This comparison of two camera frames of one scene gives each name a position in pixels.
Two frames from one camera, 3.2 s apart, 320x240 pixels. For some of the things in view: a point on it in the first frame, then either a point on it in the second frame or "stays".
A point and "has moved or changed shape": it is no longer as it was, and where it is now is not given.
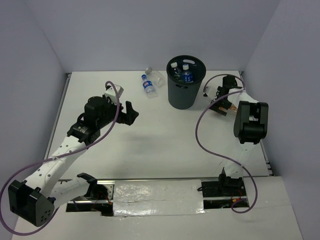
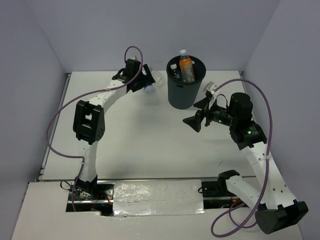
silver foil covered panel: (155, 197) stays
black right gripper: (214, 106) -> (195, 121)
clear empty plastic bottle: (158, 79) stays
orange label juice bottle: (232, 107) has moved or changed shape
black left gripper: (128, 118) -> (146, 79)
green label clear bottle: (177, 73) stays
